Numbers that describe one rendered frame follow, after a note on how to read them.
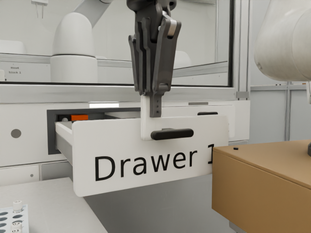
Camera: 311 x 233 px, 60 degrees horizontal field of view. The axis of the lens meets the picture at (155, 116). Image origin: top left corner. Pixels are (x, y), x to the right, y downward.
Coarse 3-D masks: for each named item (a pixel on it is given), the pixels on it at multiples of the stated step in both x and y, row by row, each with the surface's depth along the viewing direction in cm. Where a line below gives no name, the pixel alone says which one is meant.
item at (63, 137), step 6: (60, 126) 62; (66, 126) 72; (60, 132) 61; (66, 132) 54; (60, 138) 60; (66, 138) 55; (60, 144) 60; (66, 144) 54; (60, 150) 61; (66, 150) 54; (66, 156) 54; (72, 156) 48; (72, 162) 49
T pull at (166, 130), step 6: (156, 132) 40; (162, 132) 41; (168, 132) 41; (174, 132) 42; (180, 132) 42; (186, 132) 43; (192, 132) 43; (156, 138) 40; (162, 138) 41; (168, 138) 41; (174, 138) 42
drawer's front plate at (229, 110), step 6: (162, 108) 80; (168, 108) 80; (174, 108) 81; (180, 108) 82; (186, 108) 83; (192, 108) 84; (198, 108) 86; (204, 108) 87; (210, 108) 88; (216, 108) 89; (222, 108) 90; (228, 108) 91; (234, 108) 93; (162, 114) 80; (168, 114) 81; (174, 114) 82; (180, 114) 83; (186, 114) 84; (192, 114) 85; (222, 114) 90; (228, 114) 92; (234, 114) 93; (234, 120) 93; (234, 126) 93; (234, 132) 94
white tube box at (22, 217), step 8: (0, 208) 40; (8, 208) 40; (24, 208) 41; (0, 216) 38; (8, 216) 38; (16, 216) 39; (24, 216) 38; (0, 224) 36; (8, 224) 36; (24, 224) 36; (0, 232) 35; (8, 232) 34; (24, 232) 34
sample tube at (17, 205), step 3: (15, 201) 40; (18, 201) 40; (21, 201) 40; (15, 204) 39; (18, 204) 39; (21, 204) 40; (15, 207) 39; (18, 207) 39; (21, 207) 40; (15, 210) 39; (18, 210) 39; (21, 210) 40
